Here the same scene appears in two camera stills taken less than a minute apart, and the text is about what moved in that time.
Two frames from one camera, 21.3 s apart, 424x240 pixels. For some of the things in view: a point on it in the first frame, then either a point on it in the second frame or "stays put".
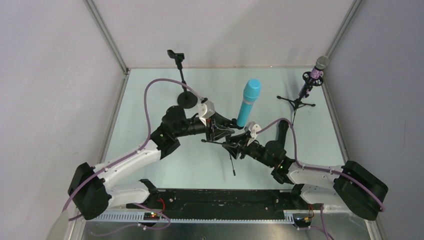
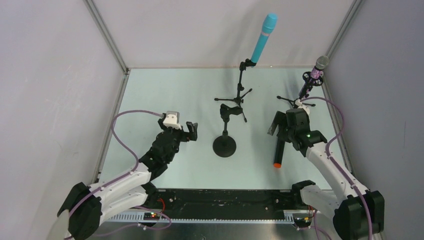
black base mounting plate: x=218 y=202 stays put
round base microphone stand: x=187 y=99 to x=225 y=146
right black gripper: x=237 y=148 to x=284 y=125
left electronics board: x=151 y=216 stays put
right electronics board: x=303 y=222 stays put
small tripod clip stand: x=233 y=123 to x=239 y=99
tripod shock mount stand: x=309 y=81 stays put
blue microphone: x=251 y=90 to x=269 y=23
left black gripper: x=214 y=129 to x=182 y=133
